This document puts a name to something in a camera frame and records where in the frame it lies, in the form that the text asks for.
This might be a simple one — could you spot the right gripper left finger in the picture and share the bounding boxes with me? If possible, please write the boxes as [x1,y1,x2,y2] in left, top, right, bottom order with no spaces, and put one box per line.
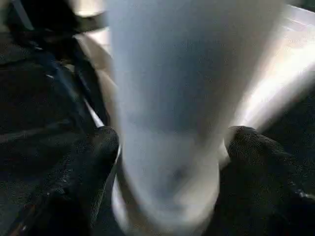
[27,126,121,236]

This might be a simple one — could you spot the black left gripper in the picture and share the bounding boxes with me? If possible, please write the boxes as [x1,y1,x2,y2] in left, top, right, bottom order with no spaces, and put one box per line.
[0,0,111,135]

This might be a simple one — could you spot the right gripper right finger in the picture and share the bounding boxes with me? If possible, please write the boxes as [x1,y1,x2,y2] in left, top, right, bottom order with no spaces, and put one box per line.
[213,125,315,236]

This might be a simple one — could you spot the white plastic table leg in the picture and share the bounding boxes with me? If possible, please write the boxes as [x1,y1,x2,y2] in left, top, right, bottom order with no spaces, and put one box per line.
[104,0,287,236]

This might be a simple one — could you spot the white plastic table top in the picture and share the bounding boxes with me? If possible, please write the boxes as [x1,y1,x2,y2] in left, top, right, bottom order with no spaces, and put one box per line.
[70,4,315,135]

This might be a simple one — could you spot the black mat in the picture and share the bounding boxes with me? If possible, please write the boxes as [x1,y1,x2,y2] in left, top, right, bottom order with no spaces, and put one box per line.
[0,22,315,236]

